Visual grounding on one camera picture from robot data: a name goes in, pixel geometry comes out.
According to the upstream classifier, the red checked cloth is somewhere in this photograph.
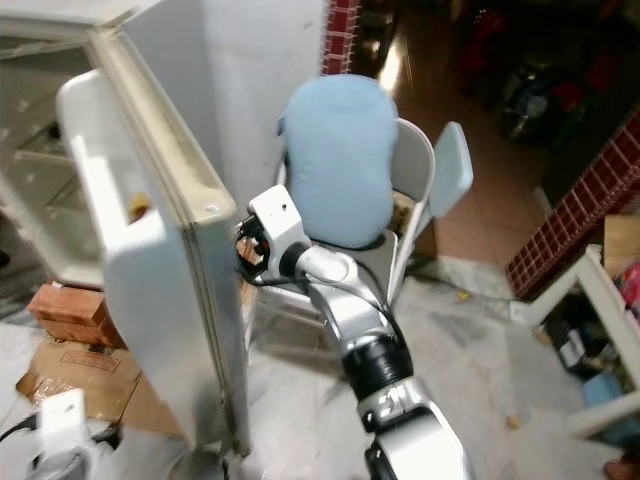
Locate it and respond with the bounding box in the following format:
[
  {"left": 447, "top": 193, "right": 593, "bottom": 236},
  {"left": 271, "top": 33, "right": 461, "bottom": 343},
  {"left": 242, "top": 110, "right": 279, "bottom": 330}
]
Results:
[{"left": 324, "top": 0, "right": 362, "bottom": 78}]

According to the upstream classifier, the brown cardboard sheet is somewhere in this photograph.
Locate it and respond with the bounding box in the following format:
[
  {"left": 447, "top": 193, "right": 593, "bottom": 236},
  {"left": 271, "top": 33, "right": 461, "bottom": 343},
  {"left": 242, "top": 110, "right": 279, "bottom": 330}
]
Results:
[{"left": 14, "top": 335, "right": 183, "bottom": 438}]

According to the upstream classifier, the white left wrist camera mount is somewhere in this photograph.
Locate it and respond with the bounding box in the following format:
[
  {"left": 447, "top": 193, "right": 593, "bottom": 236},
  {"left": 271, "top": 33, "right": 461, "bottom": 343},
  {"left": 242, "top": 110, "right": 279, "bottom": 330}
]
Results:
[{"left": 37, "top": 389, "right": 90, "bottom": 467}]

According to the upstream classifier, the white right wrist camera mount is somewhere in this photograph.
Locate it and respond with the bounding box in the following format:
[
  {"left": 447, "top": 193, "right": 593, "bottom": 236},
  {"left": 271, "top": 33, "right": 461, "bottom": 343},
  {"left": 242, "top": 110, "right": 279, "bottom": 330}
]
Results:
[{"left": 249, "top": 186, "right": 308, "bottom": 278}]

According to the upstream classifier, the silver fridge door with sticker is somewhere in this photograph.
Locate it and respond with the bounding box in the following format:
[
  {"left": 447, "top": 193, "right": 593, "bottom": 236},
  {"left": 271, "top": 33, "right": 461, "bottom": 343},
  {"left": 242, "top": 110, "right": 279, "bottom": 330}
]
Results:
[{"left": 56, "top": 22, "right": 253, "bottom": 459}]

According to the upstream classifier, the light blue cushion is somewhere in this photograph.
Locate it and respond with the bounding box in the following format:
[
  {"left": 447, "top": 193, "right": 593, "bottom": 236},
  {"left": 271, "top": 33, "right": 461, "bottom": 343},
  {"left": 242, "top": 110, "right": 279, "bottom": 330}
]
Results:
[{"left": 278, "top": 73, "right": 401, "bottom": 251}]

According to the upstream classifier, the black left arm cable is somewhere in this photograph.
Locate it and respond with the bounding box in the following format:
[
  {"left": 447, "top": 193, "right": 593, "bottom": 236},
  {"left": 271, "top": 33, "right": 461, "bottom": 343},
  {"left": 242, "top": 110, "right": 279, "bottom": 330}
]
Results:
[{"left": 0, "top": 414, "right": 43, "bottom": 447}]

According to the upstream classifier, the red brick-pattern panel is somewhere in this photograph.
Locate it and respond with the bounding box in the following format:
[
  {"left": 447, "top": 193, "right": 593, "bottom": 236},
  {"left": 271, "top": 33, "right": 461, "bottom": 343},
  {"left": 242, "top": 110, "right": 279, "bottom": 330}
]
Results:
[{"left": 504, "top": 108, "right": 640, "bottom": 300}]

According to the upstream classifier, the small blue container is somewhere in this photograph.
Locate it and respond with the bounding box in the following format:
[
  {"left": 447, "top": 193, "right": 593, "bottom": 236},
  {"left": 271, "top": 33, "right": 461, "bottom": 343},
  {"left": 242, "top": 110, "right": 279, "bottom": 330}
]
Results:
[{"left": 584, "top": 371, "right": 638, "bottom": 412}]

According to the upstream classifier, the red brick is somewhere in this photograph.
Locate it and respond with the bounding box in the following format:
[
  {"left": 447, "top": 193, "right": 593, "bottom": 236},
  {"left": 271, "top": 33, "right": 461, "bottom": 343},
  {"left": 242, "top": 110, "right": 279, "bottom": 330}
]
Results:
[{"left": 27, "top": 282, "right": 108, "bottom": 348}]

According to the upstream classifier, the pale blue chair backrest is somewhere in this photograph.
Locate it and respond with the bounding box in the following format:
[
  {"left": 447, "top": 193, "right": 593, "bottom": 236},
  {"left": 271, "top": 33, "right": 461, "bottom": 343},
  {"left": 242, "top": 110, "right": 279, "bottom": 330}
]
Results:
[{"left": 426, "top": 121, "right": 475, "bottom": 221}]

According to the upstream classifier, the white low table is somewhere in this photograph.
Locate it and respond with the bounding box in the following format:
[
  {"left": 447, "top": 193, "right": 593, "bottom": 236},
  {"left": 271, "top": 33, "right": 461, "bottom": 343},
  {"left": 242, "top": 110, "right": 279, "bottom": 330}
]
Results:
[{"left": 510, "top": 244, "right": 640, "bottom": 437}]

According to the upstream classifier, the white folding chair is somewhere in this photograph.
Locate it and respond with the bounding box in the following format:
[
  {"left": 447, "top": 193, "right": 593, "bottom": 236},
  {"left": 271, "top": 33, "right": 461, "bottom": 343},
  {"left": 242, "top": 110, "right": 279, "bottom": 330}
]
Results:
[{"left": 245, "top": 118, "right": 439, "bottom": 346}]

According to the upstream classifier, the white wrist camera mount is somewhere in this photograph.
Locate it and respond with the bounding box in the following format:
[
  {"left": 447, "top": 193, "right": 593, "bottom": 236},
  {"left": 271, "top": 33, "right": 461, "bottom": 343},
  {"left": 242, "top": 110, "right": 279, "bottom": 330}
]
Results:
[
  {"left": 37, "top": 389, "right": 90, "bottom": 467},
  {"left": 249, "top": 186, "right": 308, "bottom": 278}
]

